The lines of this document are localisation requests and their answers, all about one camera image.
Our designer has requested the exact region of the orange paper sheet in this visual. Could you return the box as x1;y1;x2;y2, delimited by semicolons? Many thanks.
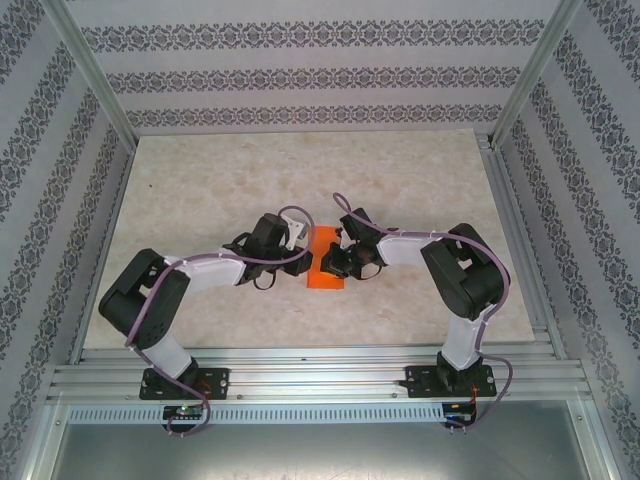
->
305;224;347;291

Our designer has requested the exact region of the grey metal sheet panel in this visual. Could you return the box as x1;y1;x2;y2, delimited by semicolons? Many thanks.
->
29;422;616;480

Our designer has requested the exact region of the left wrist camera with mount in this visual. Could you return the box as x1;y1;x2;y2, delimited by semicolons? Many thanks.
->
284;217;310;250

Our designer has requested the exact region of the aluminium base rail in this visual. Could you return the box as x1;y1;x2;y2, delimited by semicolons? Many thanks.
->
47;344;594;404

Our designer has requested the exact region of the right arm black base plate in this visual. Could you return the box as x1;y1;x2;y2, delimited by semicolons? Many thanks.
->
405;364;497;399

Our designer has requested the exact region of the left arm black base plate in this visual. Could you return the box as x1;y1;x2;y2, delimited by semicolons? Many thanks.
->
139;367;231;401

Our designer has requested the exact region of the slotted grey cable duct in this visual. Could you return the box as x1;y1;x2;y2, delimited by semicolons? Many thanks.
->
67;403;446;424

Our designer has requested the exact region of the right aluminium side rail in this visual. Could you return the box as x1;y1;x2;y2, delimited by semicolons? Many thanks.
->
477;132;571;361

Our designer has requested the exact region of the aluminium side rail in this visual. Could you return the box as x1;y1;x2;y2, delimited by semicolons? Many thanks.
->
477;132;571;361
64;142;139;366

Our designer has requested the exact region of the left aluminium side rail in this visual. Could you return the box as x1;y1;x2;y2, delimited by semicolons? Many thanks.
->
64;142;139;366

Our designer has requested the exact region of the left aluminium frame post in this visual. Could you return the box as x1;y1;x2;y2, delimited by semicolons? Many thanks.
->
43;0;140;149

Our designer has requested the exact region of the aluminium frame post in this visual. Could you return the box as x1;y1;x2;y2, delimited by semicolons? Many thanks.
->
489;0;589;151
43;0;140;149

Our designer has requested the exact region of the right aluminium frame post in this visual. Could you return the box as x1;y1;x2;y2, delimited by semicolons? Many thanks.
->
489;0;589;151

